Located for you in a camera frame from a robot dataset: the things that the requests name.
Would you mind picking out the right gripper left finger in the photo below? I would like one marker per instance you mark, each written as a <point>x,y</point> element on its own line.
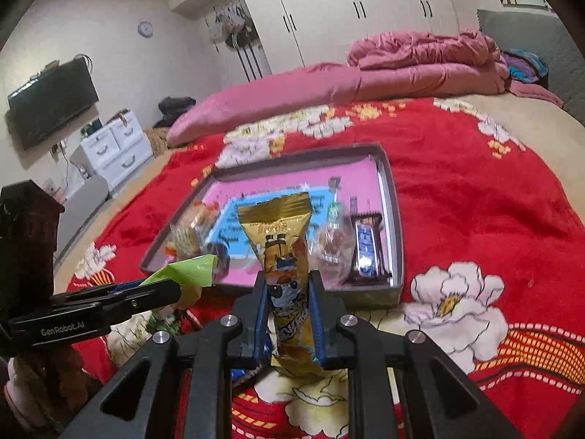
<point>180,387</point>

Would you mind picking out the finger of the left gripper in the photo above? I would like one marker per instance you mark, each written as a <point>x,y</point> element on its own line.
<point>167,292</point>
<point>107,294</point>

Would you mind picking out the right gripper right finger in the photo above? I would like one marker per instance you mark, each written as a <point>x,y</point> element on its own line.
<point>399,386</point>

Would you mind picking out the black green-pea snack packet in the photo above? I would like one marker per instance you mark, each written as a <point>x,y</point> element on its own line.
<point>177,323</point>

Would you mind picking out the green and yellow snack packet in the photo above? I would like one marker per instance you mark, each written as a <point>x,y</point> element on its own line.
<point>191,275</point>

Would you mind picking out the orange-edged cracker packet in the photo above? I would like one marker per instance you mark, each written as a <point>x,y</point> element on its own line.
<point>187,235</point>

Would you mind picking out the yellow cartoon snack packet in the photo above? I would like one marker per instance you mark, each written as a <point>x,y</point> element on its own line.
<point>276,230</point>

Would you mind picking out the Snickers bar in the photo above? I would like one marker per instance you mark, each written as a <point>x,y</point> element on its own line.
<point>368,259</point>

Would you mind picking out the clear-wrapped red snack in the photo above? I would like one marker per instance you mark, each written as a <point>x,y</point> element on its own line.
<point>331,249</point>

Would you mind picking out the blue Oreo packet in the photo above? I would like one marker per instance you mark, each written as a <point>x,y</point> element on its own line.
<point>239,376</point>

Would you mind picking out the white drawer cabinet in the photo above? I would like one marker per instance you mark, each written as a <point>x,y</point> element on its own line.
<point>116,151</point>

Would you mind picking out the grey shallow box tray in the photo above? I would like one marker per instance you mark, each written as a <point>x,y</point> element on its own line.
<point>283,219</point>

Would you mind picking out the red floral blanket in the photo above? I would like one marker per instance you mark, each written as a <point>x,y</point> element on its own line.
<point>493,251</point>

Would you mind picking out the pink and blue book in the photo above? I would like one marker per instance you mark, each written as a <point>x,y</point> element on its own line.
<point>283,219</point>

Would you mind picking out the dark clothes pile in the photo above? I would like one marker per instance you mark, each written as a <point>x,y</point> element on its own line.
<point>171,108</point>

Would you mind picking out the hanging bags and hats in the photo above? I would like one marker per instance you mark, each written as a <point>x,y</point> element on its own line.
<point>235,27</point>

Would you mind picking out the white wardrobe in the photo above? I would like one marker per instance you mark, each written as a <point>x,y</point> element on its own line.
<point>297,33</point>

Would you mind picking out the pink folded duvet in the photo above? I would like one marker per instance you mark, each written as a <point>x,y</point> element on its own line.
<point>388,66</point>

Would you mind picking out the colourful folded clothes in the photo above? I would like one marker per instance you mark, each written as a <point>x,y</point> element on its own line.
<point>526,67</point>

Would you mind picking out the grey padded headboard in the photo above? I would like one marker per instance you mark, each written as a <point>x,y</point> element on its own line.
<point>547,37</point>

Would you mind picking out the black wall television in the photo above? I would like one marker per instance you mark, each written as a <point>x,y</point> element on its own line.
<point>47,102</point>

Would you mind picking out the round wall clock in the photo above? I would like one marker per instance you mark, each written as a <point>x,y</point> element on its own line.
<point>146,29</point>

